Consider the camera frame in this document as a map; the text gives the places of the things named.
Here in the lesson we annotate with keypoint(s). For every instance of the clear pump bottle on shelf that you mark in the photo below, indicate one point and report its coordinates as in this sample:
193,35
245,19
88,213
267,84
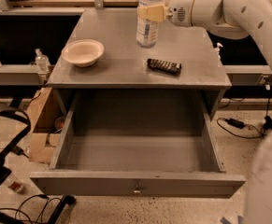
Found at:
42,61

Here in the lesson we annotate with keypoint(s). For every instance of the white paper bowl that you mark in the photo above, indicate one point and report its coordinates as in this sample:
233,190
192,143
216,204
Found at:
83,53

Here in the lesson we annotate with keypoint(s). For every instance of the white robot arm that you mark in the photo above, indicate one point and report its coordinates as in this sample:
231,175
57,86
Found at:
233,19

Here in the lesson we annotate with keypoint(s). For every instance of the grey open drawer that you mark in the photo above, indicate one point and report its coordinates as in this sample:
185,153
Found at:
148,143

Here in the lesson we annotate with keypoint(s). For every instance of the grey cabinet counter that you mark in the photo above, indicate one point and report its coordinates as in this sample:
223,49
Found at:
123,64

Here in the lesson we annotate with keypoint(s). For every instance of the dark ridged bar object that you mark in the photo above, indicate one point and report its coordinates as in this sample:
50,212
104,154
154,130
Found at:
164,66

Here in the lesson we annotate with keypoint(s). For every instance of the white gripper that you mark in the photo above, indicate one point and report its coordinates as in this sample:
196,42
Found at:
178,10

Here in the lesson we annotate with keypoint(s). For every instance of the small white spray bottle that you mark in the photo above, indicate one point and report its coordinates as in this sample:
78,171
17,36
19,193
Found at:
218,48

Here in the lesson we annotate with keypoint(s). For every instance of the clear blue plastic bottle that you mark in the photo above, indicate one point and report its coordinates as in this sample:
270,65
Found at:
147,31

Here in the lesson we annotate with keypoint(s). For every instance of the brown cardboard box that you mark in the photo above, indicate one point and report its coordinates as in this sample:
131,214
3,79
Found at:
43,111

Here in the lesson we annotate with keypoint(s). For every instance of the black power adapter with cable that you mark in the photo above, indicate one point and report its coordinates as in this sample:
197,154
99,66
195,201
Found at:
260,133

